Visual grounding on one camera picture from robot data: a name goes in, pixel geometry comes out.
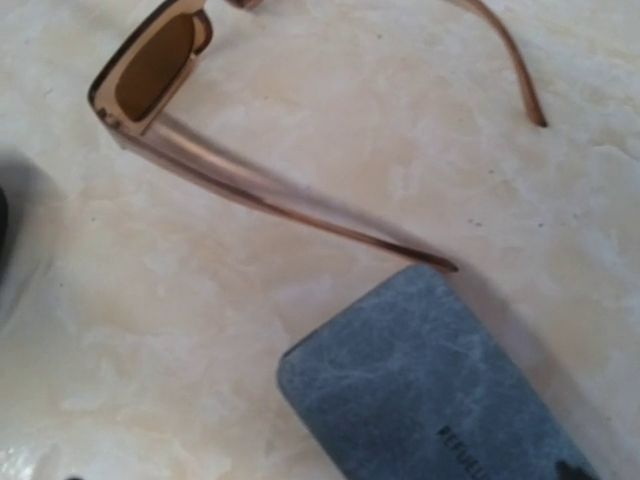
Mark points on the grey green glasses case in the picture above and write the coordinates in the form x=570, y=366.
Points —
x=406, y=383

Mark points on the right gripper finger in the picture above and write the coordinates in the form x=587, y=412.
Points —
x=565, y=471

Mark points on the brown frame sunglasses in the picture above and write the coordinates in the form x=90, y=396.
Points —
x=129, y=95

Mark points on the black hard glasses case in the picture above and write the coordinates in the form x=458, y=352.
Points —
x=4, y=221

